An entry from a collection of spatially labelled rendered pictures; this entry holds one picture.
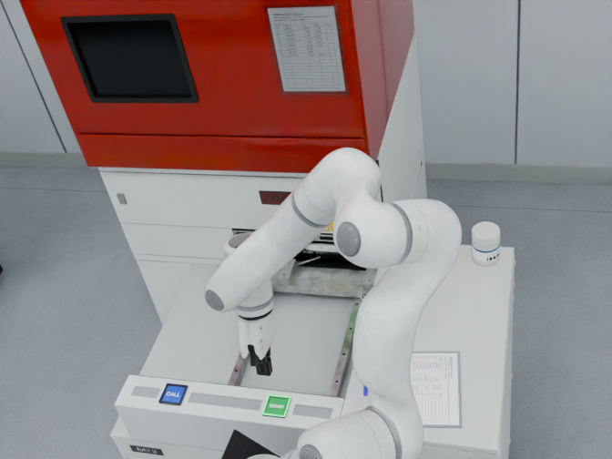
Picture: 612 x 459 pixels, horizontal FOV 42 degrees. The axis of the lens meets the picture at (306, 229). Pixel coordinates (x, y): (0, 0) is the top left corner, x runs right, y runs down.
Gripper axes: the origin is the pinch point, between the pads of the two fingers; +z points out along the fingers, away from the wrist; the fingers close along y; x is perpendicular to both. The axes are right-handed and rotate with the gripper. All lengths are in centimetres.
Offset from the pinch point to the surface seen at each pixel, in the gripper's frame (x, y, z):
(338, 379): 9.3, -23.2, 22.1
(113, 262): -137, -155, 81
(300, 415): 6.2, -2.1, 15.4
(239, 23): -11, -41, -64
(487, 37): 32, -210, -8
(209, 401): -16.9, -3.5, 15.5
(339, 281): 3, -53, 13
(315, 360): 1.1, -31.3, 23.5
